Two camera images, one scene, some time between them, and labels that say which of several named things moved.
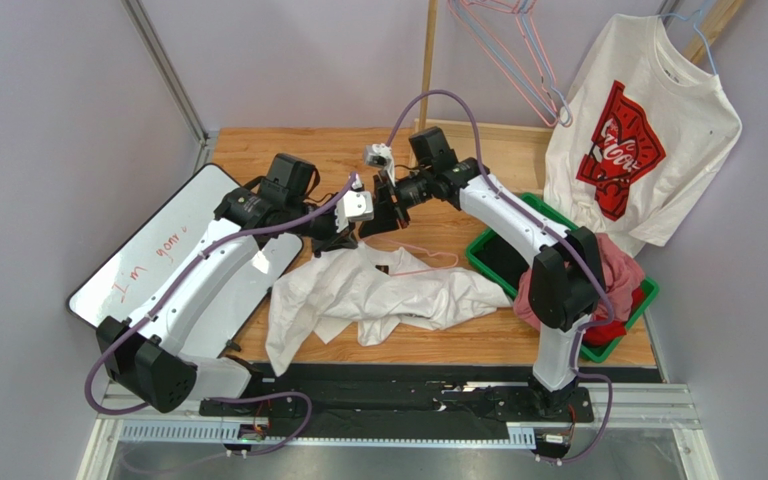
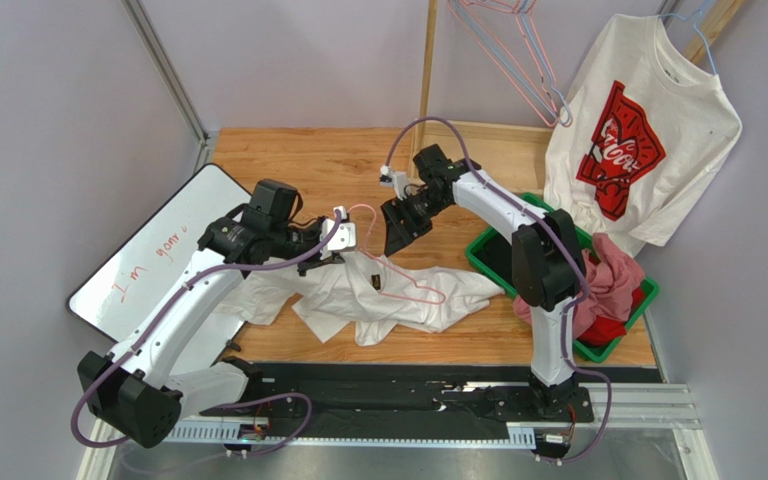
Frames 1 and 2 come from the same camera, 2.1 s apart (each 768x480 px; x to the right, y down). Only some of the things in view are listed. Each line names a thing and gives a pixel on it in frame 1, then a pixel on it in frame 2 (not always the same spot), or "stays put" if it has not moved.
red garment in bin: x=601 y=335 stays put
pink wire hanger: x=419 y=249 to x=404 y=273
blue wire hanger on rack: x=503 y=28 stays put
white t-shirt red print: x=637 y=136 stays put
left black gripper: x=335 y=241 to x=317 y=261
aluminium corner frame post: x=206 y=139 stays put
